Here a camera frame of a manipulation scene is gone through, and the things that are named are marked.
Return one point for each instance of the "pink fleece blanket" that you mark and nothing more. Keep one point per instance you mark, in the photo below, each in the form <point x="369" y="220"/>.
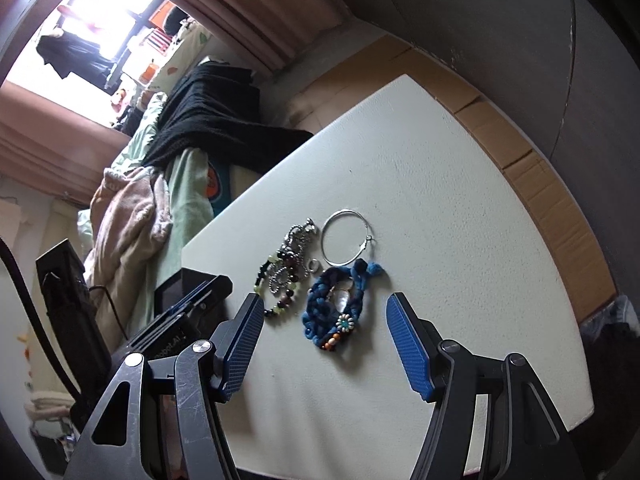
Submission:
<point x="131" y="220"/>

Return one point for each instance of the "left pink curtain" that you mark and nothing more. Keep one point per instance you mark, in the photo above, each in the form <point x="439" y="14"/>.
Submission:
<point x="49" y="148"/>

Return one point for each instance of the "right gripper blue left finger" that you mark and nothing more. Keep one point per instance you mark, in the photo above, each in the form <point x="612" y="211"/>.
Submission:
<point x="235" y="341"/>

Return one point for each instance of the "hanging dark clothes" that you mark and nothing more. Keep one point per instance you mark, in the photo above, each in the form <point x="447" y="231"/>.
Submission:
<point x="69" y="54"/>

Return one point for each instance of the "patterned windowsill cloth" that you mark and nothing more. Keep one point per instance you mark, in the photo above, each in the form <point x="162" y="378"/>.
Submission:
<point x="185" y="51"/>

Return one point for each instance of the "black jewelry box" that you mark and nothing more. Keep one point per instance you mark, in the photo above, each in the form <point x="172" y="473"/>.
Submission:
<point x="178" y="286"/>

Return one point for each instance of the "black round cushion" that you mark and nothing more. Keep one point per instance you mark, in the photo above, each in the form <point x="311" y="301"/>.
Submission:
<point x="173" y="21"/>

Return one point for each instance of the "pink curtain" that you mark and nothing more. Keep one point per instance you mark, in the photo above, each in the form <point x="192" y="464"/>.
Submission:
<point x="49" y="148"/>
<point x="267" y="34"/>

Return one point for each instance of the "black knitted blanket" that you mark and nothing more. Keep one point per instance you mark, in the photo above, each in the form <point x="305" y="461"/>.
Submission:
<point x="216" y="108"/>

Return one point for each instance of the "green bed sheet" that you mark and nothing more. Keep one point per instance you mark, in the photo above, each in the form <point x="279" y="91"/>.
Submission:
<point x="186" y="178"/>

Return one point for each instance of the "large silver hoop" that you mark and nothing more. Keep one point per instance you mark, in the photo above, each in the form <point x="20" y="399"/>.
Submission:
<point x="346" y="235"/>

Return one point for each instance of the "orange box on windowsill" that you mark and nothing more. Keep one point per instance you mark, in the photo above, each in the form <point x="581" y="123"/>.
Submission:
<point x="158" y="17"/>

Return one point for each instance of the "cardboard floor sheets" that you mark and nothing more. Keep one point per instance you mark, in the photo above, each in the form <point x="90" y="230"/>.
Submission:
<point x="565" y="230"/>

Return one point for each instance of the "right pink curtain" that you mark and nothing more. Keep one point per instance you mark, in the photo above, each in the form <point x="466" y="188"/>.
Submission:
<point x="267" y="34"/>

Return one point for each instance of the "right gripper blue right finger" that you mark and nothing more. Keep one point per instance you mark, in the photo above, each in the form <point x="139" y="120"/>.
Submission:
<point x="417" y="344"/>

